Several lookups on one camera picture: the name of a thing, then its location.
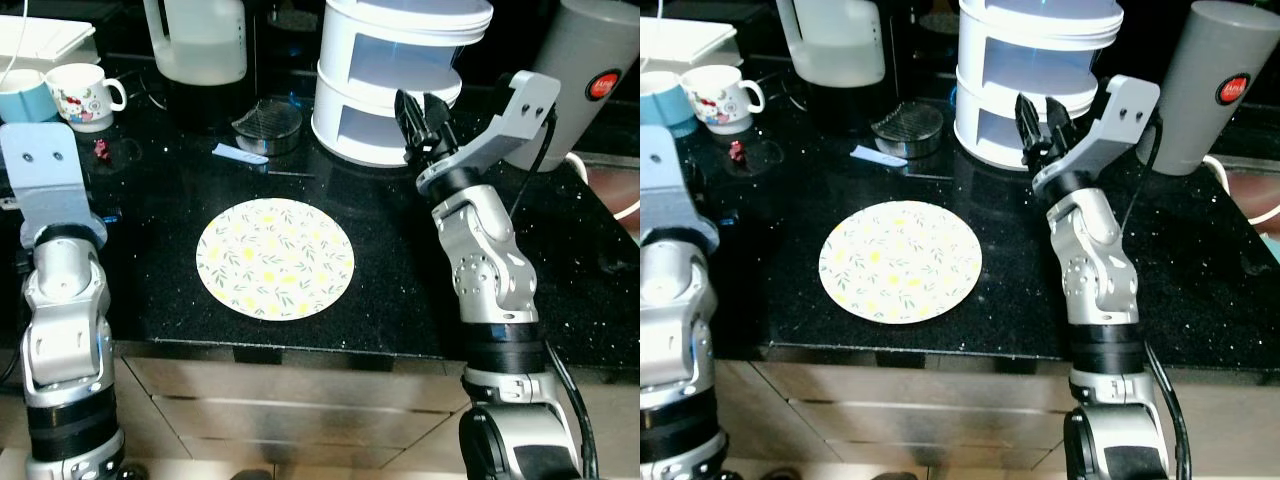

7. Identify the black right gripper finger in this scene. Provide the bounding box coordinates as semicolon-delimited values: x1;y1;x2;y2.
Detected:
395;90;424;142
1044;98;1075;142
1016;93;1043;145
424;94;457;141

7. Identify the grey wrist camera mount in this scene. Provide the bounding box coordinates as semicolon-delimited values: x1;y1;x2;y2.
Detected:
0;122;106;249
640;125;719;253
1032;75;1163;196
417;70;563;191

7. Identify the black kettle base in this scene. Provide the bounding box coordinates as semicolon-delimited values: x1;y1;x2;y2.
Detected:
795;76;893;137
160;72;263;133

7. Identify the beige cabinet drawer front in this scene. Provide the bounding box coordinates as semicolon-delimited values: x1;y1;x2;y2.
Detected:
100;342;641;480
715;350;1280;480

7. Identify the white tiered round container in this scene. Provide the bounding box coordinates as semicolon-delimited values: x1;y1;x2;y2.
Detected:
953;0;1126;171
312;0;494;168

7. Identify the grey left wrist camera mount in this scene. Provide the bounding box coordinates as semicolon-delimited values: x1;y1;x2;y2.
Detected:
0;122;106;249
640;125;719;253

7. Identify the translucent white kettle jug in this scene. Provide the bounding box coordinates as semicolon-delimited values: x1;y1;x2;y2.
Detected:
775;0;887;90
143;0;248;87

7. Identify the small white flat strip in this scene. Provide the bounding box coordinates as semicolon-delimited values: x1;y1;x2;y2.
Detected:
213;143;270;166
851;146;909;169

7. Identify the white cable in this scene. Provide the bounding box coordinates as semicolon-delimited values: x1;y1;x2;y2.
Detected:
563;150;641;223
1203;154;1280;227

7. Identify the white cartoon print mug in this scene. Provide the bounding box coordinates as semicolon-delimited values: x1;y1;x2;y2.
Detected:
680;65;766;136
45;63;128;133

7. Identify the round metal mesh lid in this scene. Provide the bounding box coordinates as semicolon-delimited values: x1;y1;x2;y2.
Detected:
232;98;303;156
870;100;945;160

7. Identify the blue mug with white inside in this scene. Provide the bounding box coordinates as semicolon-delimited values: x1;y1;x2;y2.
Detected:
640;70;699;139
0;68;60;126

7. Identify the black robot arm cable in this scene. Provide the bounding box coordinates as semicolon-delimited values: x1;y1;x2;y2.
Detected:
1120;110;1194;480
505;105;601;480

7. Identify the round floral print plate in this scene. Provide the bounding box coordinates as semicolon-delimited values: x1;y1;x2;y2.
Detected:
819;201;982;325
196;198;356;321

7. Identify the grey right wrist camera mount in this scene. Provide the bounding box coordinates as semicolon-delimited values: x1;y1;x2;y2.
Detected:
1032;75;1163;196
417;70;563;191

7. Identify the stainless steel sink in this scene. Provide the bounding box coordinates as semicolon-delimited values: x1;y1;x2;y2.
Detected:
572;150;641;236
1195;150;1280;266

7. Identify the grey flask with red logo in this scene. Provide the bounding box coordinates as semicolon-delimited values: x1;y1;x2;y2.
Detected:
503;0;641;173
1135;0;1280;177

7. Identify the white flat tray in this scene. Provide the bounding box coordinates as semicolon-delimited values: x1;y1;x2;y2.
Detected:
640;18;737;70
0;15;99;67

